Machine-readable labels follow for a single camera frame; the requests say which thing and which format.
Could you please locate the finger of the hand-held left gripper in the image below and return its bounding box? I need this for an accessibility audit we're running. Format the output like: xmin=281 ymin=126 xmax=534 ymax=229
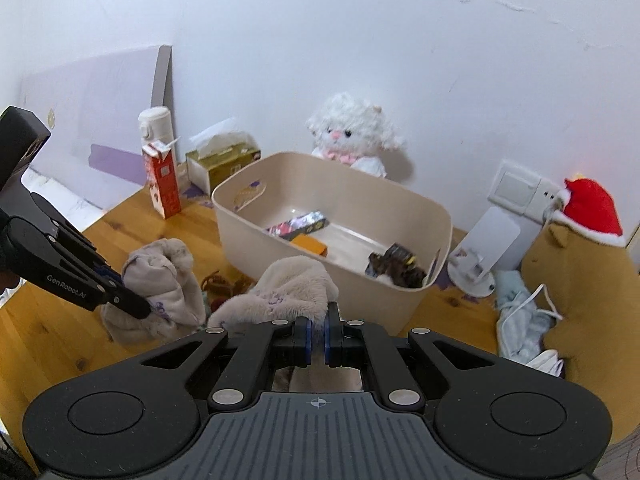
xmin=7 ymin=216 xmax=152 ymax=319
xmin=29 ymin=191 xmax=124 ymax=287

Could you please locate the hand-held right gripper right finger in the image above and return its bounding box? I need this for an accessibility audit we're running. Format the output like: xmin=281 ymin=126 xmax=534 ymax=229
xmin=324 ymin=301 xmax=501 ymax=411

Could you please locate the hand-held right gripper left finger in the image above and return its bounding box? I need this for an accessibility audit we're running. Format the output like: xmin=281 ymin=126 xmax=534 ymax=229
xmin=135 ymin=316 xmax=314 ymax=411

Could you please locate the taupe hair claw clip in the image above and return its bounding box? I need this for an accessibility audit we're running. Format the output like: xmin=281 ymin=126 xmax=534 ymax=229
xmin=201 ymin=270 xmax=249 ymax=303

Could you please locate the orange plastic case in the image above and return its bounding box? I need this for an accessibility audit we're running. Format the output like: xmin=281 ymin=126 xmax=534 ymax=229
xmin=290 ymin=235 xmax=329 ymax=260

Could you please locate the dark brown hair clip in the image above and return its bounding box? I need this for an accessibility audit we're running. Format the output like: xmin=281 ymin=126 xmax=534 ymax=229
xmin=367 ymin=252 xmax=428 ymax=289

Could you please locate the beige plastic storage bin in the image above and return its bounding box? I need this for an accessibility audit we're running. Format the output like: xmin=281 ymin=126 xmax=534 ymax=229
xmin=211 ymin=151 xmax=453 ymax=338

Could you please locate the small black box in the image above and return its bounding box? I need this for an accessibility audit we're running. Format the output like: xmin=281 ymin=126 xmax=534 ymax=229
xmin=385 ymin=242 xmax=419 ymax=267

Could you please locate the long cartoon printed box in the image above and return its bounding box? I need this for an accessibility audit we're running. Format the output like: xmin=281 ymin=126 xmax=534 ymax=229
xmin=265 ymin=211 xmax=331 ymax=242

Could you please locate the white desktop stand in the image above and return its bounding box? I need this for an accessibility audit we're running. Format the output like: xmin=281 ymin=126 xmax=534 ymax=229
xmin=447 ymin=207 xmax=521 ymax=298

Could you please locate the white and purple flat box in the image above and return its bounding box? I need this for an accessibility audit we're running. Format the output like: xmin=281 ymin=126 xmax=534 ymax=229
xmin=20 ymin=44 xmax=175 ymax=211

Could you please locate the wooden desk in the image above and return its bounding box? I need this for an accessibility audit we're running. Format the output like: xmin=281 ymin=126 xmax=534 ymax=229
xmin=0 ymin=187 xmax=506 ymax=466

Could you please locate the red milk carton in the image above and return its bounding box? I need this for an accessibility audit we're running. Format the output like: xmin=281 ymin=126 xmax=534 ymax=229
xmin=141 ymin=140 xmax=182 ymax=219

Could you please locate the white thermos bottle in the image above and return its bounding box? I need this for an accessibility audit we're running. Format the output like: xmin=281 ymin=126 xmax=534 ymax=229
xmin=138 ymin=106 xmax=176 ymax=158

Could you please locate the gold tissue box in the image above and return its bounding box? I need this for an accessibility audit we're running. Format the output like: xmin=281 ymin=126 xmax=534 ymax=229
xmin=185 ymin=117 xmax=262 ymax=196

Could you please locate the white sheep plush toy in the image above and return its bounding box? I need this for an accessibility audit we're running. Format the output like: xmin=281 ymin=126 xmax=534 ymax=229
xmin=306 ymin=91 xmax=407 ymax=179

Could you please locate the brown capybara plush toy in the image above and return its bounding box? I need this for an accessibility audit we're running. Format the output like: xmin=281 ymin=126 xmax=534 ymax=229
xmin=522 ymin=210 xmax=640 ymax=446

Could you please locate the red santa hat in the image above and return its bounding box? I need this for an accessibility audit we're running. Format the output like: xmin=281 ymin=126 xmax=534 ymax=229
xmin=550 ymin=176 xmax=626 ymax=248

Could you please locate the white cord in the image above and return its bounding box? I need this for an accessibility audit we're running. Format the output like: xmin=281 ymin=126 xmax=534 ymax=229
xmin=530 ymin=282 xmax=566 ymax=322

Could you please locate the white wall switch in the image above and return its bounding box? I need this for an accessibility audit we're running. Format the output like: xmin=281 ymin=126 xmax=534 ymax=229
xmin=487 ymin=159 xmax=543 ymax=217

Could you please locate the white wall socket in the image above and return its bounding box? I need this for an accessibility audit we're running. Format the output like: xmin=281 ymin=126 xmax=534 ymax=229
xmin=537 ymin=182 xmax=571 ymax=223

